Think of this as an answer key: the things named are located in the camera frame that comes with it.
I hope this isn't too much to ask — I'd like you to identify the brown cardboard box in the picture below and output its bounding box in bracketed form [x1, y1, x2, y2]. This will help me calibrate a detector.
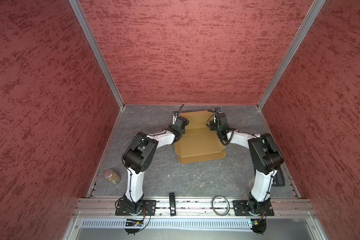
[174, 111, 226, 165]

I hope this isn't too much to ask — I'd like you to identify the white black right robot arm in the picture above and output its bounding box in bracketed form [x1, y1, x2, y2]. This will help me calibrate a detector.
[206, 110, 284, 215]

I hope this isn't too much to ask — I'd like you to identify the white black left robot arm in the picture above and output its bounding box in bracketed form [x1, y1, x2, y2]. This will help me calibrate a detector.
[122, 116, 189, 212]

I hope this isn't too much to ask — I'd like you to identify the black handheld device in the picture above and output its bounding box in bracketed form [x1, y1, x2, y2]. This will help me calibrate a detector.
[169, 193, 176, 217]

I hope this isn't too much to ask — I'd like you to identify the small glass jar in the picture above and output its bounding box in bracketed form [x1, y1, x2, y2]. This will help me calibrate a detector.
[104, 169, 121, 186]

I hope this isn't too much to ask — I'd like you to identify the black calculator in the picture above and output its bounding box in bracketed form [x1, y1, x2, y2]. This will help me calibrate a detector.
[272, 169, 286, 187]

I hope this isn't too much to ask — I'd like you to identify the black cable ring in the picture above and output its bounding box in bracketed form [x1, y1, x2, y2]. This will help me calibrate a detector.
[211, 195, 231, 217]

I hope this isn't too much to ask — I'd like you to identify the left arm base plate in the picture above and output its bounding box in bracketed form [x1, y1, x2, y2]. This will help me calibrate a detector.
[115, 198, 157, 217]

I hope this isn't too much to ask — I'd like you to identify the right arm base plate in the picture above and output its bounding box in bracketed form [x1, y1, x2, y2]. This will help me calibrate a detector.
[232, 199, 275, 217]

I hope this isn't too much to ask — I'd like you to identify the aluminium front rail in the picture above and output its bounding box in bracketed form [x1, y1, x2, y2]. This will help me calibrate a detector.
[74, 197, 317, 219]

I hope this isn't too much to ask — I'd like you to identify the white slotted cable duct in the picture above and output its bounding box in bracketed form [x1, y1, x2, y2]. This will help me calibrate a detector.
[80, 218, 252, 231]

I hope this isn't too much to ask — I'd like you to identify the right rear aluminium corner post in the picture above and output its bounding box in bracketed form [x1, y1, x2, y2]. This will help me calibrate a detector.
[257, 0, 326, 112]

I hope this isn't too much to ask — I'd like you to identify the aluminium corner post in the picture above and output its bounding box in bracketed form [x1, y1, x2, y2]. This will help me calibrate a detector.
[257, 0, 326, 112]
[69, 0, 125, 111]

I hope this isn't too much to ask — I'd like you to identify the left rear aluminium corner post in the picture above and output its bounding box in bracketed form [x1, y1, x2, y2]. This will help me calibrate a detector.
[69, 0, 125, 111]

